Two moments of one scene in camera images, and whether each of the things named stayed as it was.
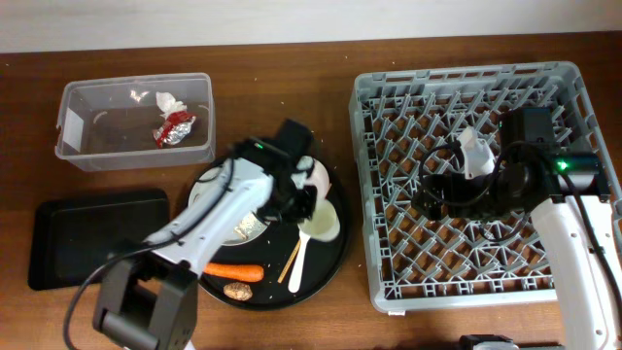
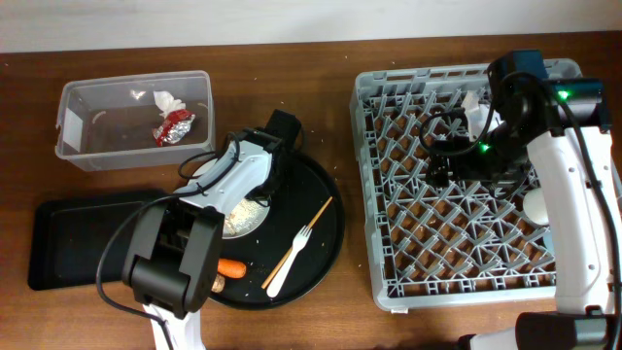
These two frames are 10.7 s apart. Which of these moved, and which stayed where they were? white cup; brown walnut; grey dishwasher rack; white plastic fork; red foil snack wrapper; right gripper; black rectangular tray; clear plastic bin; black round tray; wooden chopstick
Moved: right gripper; brown walnut; wooden chopstick; white cup; white plastic fork
Stayed: black rectangular tray; clear plastic bin; black round tray; grey dishwasher rack; red foil snack wrapper
